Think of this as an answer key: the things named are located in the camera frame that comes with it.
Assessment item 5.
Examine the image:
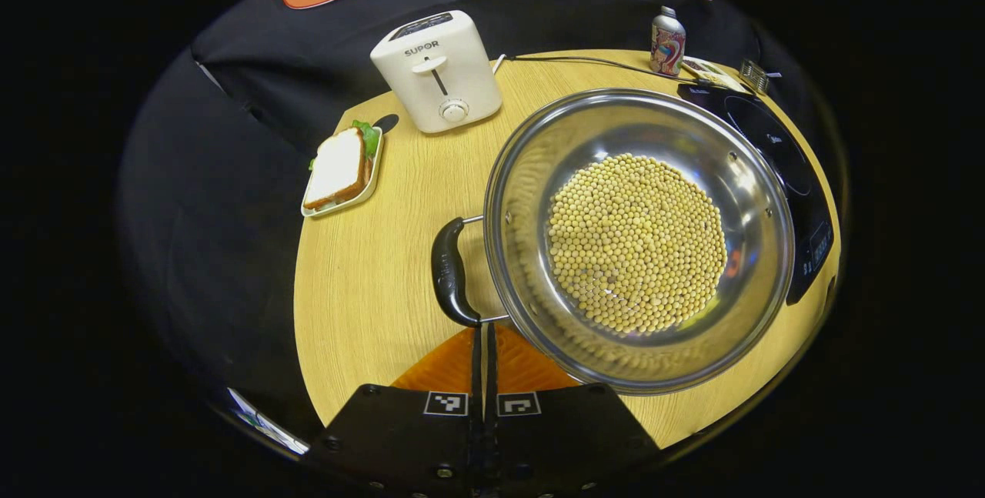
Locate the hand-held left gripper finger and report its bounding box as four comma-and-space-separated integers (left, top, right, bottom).
312, 325, 487, 493
486, 323, 663, 493

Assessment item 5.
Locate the stainless steel pot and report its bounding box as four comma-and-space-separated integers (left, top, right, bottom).
431, 88, 796, 396

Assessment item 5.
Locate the black induction cooktop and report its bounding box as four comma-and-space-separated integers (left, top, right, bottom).
677, 82, 836, 306

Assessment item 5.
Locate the pile of soybeans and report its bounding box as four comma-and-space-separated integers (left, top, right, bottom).
546, 153, 728, 335

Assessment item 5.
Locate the small green plate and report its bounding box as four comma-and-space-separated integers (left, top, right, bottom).
300, 126, 384, 219

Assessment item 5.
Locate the sandwich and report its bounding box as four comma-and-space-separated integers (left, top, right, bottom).
304, 121, 380, 212

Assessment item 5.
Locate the white toaster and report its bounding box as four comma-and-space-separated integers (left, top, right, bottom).
370, 10, 503, 135

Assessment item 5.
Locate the printed metal bottle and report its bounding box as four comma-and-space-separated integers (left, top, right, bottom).
649, 6, 687, 77

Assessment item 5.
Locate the white divided bean tray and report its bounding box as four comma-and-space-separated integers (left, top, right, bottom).
681, 56, 751, 93

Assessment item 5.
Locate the black power cable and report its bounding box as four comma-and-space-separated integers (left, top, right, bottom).
504, 55, 697, 85

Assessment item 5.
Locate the metal wire rack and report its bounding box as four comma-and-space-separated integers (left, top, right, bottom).
739, 59, 783, 95

